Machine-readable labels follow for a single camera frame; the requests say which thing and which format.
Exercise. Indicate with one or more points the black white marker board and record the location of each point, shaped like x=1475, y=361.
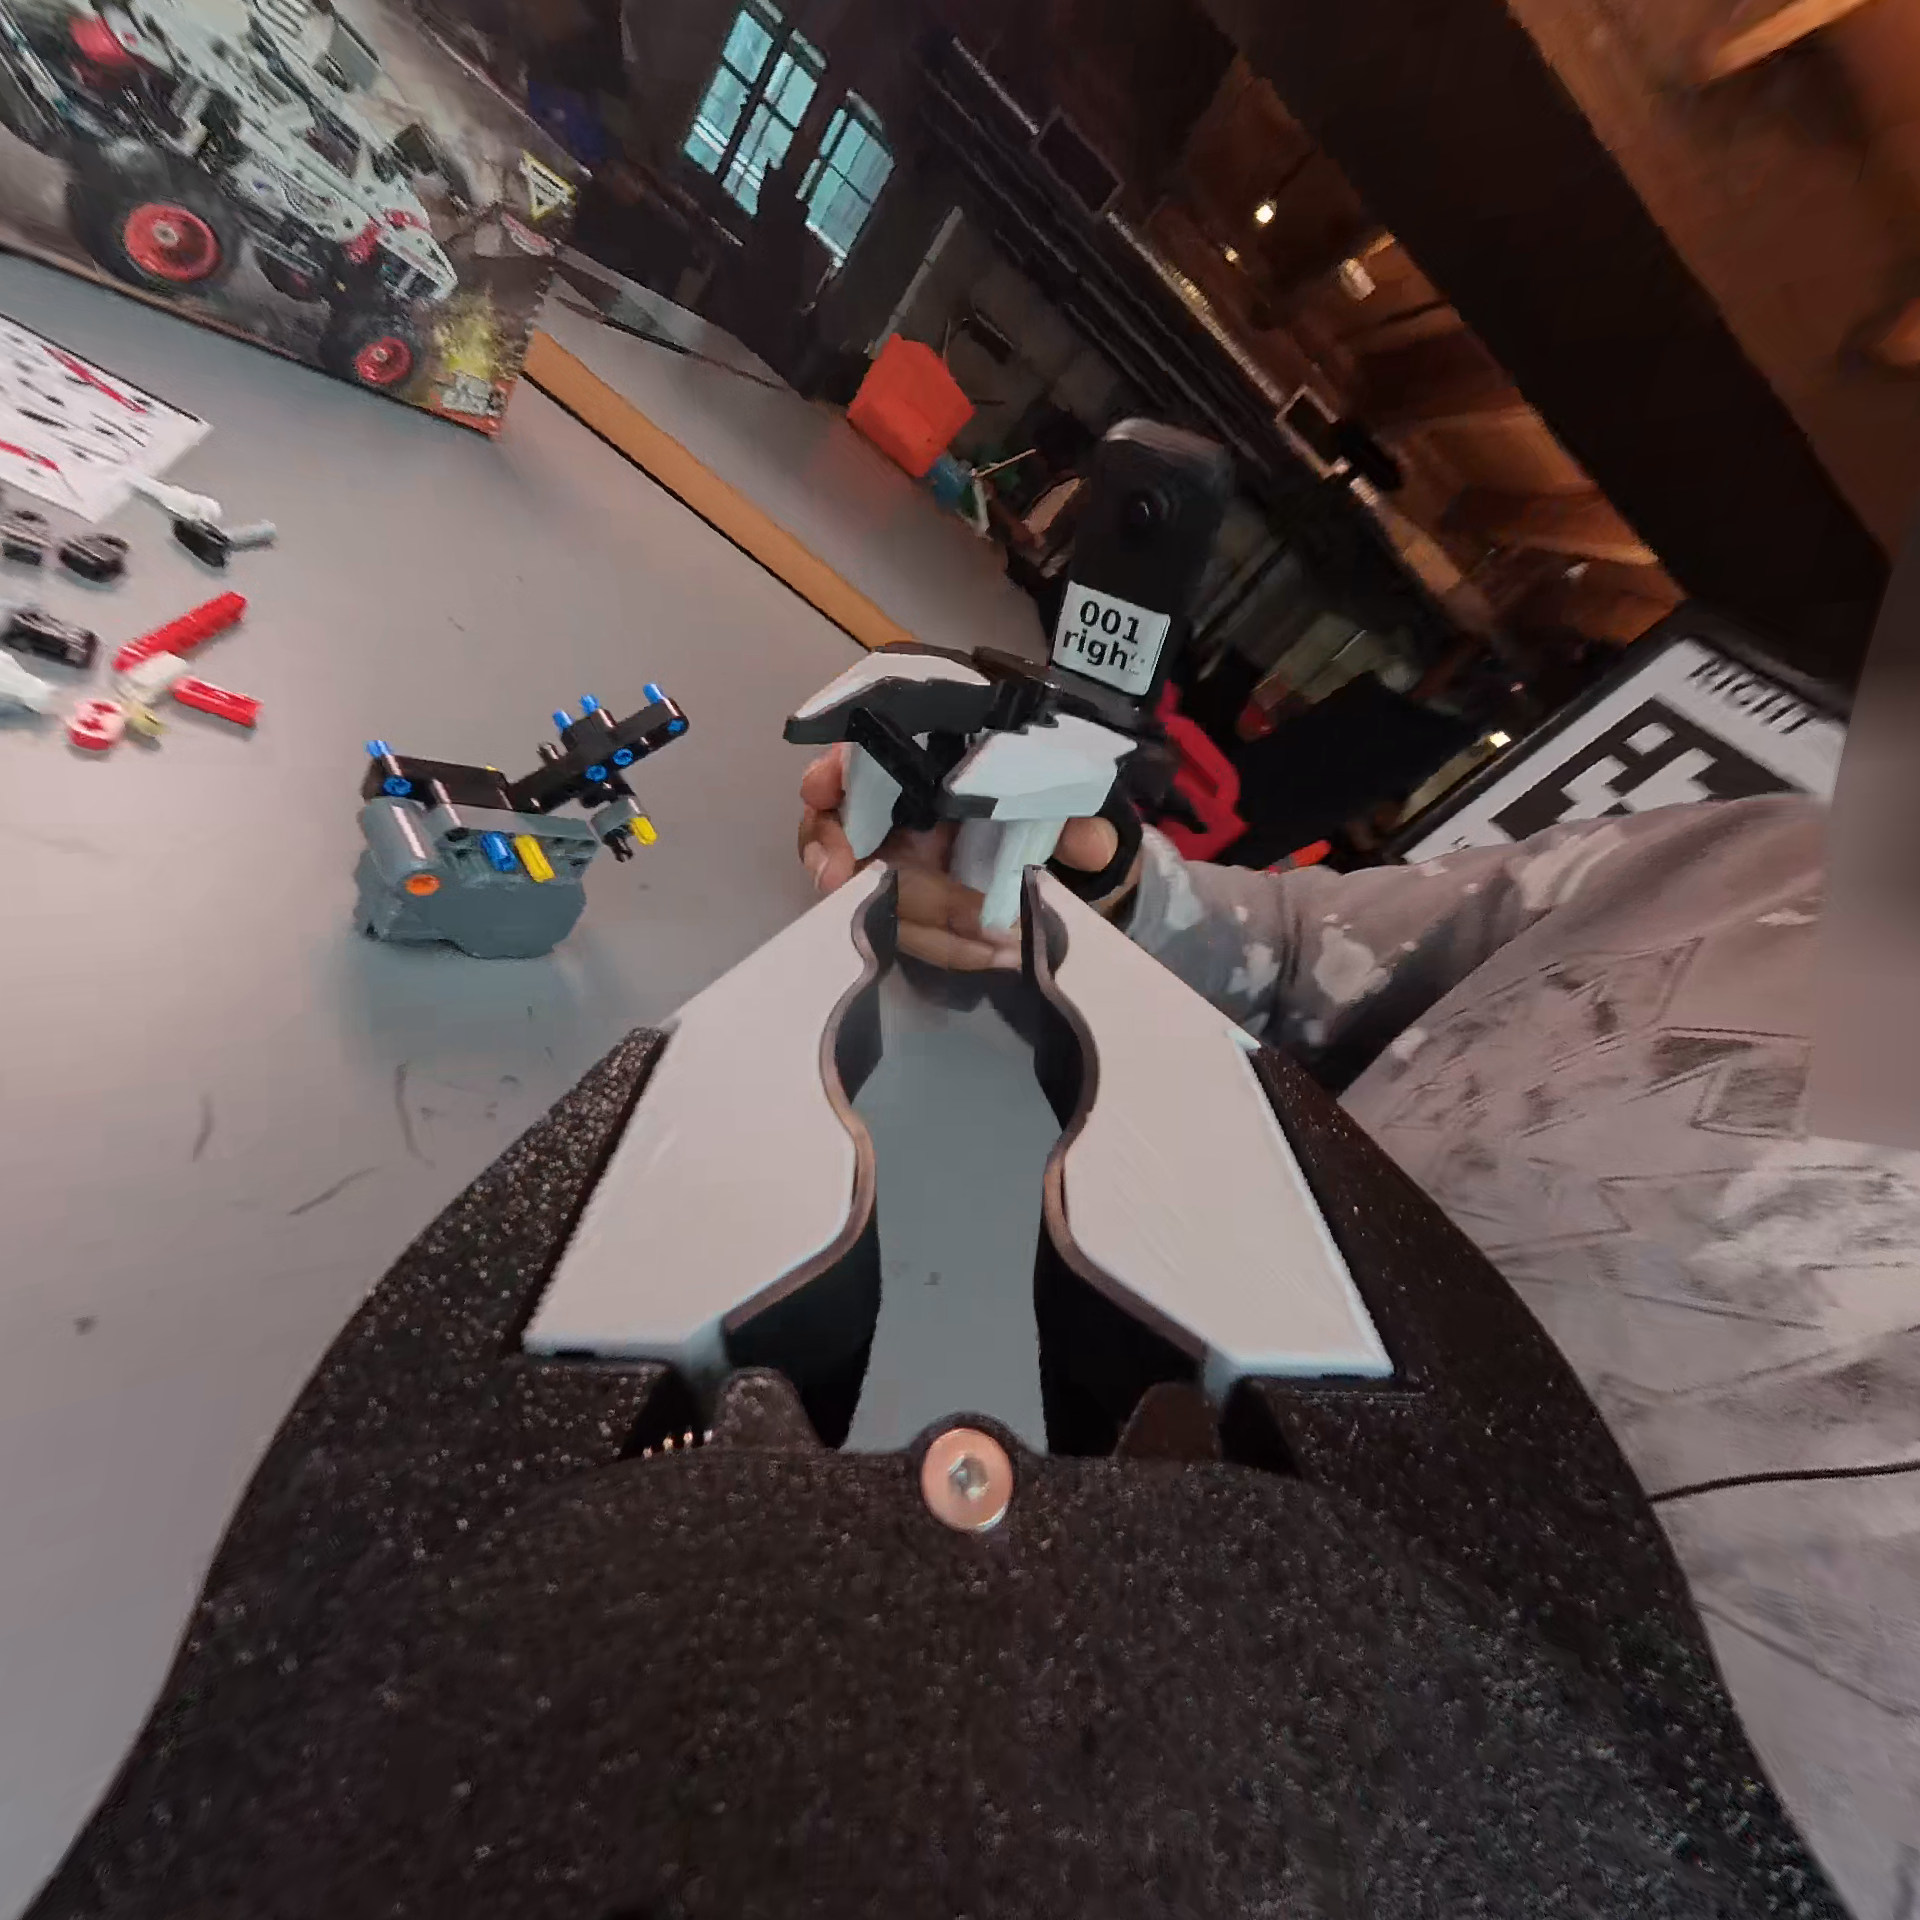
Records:
x=1650, y=764

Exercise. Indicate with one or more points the printed instruction sheet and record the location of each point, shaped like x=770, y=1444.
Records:
x=75, y=421

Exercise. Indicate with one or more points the tan white brick piece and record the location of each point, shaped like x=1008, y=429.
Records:
x=148, y=691

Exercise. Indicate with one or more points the orange plastic bin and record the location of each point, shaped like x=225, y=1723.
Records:
x=907, y=403

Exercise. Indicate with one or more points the person's right hand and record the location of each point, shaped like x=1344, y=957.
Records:
x=937, y=909

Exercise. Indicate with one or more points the grey patterned hoodie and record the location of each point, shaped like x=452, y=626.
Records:
x=1724, y=1277

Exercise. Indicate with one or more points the white curved brick piece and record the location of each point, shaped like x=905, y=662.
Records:
x=23, y=686

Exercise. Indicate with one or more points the small black brick part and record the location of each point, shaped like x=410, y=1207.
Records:
x=54, y=639
x=92, y=557
x=23, y=541

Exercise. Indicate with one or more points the long red toothed beam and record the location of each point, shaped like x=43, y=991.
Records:
x=182, y=630

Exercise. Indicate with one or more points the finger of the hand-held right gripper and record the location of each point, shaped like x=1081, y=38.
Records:
x=1036, y=770
x=840, y=694

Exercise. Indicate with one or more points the black grey axle piece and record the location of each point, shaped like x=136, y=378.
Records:
x=211, y=541

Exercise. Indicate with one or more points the person's right forearm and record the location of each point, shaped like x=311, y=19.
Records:
x=1500, y=902

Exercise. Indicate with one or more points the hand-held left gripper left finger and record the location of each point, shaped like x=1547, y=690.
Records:
x=705, y=1156

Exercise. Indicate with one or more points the glass window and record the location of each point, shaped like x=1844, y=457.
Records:
x=848, y=181
x=758, y=107

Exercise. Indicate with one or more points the white brick connector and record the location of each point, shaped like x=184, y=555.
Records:
x=172, y=500

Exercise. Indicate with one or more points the red plastic object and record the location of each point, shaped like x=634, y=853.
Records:
x=1212, y=787

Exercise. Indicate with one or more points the red round brick piece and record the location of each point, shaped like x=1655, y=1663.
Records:
x=95, y=725

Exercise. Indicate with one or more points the short red beam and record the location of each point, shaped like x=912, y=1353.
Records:
x=215, y=701

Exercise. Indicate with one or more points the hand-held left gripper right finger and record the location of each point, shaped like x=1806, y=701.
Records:
x=1200, y=1171

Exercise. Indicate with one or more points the monster truck toy box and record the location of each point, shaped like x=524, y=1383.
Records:
x=271, y=196

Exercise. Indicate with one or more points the grey black brick assembly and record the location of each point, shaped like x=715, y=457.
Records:
x=451, y=902

